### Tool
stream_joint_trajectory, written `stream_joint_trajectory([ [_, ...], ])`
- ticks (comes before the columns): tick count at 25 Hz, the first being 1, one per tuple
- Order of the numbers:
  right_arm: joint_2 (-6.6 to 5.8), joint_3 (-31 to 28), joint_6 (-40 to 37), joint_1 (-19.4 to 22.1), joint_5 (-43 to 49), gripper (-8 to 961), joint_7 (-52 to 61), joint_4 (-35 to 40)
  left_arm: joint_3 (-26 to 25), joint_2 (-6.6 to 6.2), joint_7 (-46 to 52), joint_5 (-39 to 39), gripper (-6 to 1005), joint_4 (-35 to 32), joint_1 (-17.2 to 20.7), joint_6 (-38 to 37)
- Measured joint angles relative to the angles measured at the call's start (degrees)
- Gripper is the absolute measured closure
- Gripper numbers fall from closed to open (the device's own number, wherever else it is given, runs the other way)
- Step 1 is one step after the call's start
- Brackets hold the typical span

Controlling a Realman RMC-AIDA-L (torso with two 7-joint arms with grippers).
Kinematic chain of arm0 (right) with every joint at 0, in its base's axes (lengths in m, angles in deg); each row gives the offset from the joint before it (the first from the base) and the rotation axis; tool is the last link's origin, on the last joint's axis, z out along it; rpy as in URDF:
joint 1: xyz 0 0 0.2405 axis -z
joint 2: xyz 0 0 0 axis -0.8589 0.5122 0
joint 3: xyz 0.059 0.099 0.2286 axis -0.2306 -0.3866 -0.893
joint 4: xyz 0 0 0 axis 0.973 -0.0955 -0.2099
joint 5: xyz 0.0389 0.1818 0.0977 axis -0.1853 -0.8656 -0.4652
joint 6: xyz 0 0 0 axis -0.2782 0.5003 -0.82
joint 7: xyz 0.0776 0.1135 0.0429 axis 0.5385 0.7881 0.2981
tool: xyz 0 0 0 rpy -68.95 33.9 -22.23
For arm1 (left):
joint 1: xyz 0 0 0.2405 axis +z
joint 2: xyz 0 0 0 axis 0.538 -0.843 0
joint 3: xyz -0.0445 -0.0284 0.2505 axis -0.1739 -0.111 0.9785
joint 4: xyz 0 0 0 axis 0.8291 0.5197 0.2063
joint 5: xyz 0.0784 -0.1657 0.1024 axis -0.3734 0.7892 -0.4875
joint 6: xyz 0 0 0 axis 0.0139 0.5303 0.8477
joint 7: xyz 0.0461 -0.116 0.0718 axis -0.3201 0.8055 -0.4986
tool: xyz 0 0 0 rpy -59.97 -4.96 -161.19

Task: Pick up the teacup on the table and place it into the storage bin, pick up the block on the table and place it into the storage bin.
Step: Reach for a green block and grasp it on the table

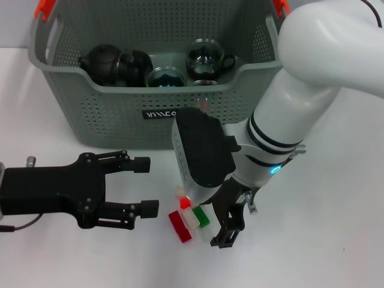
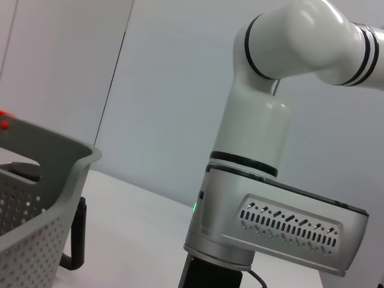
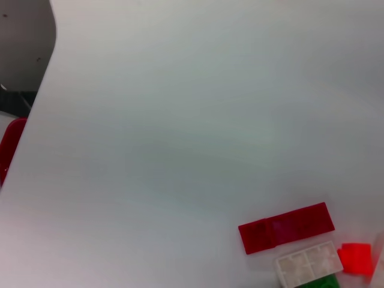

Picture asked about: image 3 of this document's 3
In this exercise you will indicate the white translucent toy brick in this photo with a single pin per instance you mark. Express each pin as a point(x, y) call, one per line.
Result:
point(309, 264)
point(378, 258)

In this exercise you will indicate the dark red toy brick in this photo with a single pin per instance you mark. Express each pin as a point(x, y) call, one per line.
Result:
point(285, 228)

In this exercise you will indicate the dark red plastic object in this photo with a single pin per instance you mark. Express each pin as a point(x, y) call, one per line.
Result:
point(10, 147)

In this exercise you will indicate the green toy brick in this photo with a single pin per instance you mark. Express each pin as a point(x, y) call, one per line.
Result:
point(324, 282)

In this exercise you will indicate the small orange toy brick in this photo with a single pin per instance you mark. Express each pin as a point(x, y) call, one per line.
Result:
point(355, 258)

